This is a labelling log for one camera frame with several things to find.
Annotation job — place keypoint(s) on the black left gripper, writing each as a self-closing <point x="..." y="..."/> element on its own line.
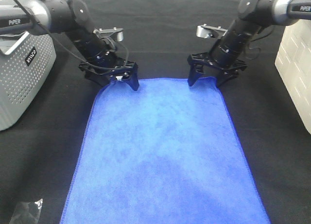
<point x="103" y="66"/>

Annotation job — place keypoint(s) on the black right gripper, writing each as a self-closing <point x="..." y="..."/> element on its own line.
<point x="228" y="71"/>

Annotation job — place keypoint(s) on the blue microfibre towel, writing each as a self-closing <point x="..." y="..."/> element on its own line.
<point x="167" y="153"/>

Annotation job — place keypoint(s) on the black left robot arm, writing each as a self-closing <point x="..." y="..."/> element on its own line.
<point x="97" y="47"/>

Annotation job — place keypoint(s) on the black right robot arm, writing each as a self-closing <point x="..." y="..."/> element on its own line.
<point x="253" y="17"/>

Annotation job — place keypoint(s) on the cream plastic storage box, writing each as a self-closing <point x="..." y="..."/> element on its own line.
<point x="293" y="62"/>

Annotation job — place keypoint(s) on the grey perforated plastic basket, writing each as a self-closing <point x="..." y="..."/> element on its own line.
<point x="25" y="62"/>

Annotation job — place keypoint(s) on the black fabric table cloth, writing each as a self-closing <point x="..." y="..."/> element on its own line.
<point x="39" y="153"/>

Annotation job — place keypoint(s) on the clear tape strip left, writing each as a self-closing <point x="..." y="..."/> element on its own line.
<point x="27" y="212"/>

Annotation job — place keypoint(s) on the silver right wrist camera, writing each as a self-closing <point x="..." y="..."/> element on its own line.
<point x="205" y="31"/>

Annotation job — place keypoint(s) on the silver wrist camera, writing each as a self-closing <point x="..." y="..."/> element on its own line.
<point x="205" y="31"/>
<point x="115" y="34"/>

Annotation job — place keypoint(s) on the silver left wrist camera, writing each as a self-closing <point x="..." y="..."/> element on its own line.
<point x="115" y="34"/>

